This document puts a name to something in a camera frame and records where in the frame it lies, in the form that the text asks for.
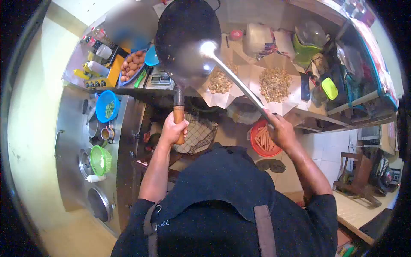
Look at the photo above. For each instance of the person's left hand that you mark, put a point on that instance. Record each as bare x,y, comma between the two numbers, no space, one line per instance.
170,130

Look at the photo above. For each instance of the person's right hand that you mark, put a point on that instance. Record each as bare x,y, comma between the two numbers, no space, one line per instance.
283,131

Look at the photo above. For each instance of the long steel ladle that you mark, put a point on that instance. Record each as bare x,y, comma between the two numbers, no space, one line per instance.
236,80

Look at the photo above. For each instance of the digital kitchen scale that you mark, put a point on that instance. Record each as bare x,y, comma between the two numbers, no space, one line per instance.
160,78

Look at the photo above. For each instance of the blue colander with greens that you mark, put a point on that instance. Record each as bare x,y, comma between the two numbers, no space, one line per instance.
107,106

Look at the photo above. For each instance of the yellow condiment rack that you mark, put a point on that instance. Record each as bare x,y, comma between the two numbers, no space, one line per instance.
115,69

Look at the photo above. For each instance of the steel pot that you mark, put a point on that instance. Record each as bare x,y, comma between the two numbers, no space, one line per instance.
93,127

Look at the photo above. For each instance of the blue-framed display cabinet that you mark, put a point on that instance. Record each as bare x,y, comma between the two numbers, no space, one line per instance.
375,61

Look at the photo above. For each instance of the white sauce bottle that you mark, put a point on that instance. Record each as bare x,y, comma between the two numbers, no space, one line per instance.
97,67

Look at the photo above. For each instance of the green pot with glass lid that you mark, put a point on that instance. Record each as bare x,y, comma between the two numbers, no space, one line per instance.
308,41

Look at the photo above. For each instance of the person's right fingers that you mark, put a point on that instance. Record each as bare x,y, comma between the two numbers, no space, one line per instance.
269,118

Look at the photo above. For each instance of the small metal cup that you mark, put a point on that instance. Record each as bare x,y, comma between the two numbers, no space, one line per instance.
107,134

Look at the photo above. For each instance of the green colander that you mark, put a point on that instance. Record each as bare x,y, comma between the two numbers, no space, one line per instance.
100,160

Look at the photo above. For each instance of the white squeeze bottle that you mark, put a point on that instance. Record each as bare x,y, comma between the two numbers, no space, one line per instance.
95,178

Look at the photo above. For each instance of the white plastic bags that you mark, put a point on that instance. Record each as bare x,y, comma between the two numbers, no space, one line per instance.
258,40

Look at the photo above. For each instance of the person's body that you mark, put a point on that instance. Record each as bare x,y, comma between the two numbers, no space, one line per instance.
221,208

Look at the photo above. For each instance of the small pink container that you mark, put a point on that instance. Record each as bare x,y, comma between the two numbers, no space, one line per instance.
236,34

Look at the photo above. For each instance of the paper wrapper with fried food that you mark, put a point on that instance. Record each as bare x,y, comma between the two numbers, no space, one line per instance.
220,83
275,85

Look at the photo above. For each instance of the blue basket of eggs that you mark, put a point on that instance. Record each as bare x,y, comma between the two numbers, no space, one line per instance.
131,66

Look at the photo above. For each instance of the white plastic jar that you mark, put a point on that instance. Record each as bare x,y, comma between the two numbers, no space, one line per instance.
104,51

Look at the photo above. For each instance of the container with yellow-green lid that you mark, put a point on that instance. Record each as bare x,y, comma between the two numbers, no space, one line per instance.
330,88

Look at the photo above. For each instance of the blue plastic bowl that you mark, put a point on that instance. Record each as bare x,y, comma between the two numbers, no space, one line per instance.
151,57

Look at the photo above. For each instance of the person's left thumb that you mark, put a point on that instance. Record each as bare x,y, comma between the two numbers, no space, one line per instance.
185,127

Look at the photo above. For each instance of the red basket of sausages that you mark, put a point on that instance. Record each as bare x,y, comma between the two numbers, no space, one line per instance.
262,141

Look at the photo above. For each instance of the wooden chair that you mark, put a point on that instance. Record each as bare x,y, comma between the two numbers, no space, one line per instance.
358,180

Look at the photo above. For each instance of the green peeler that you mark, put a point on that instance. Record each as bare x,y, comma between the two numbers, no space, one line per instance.
140,79

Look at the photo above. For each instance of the dark sandals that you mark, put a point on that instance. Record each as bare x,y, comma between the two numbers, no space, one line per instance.
271,165

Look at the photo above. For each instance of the black phone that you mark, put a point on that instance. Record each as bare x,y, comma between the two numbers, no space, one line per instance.
305,86

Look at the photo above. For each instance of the yellow sauce bottle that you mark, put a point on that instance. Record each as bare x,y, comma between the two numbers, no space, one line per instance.
82,74

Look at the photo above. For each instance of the wooden table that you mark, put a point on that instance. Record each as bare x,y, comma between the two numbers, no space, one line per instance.
356,212

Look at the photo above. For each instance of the stainless steel stove counter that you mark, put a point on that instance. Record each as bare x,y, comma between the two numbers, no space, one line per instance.
74,154

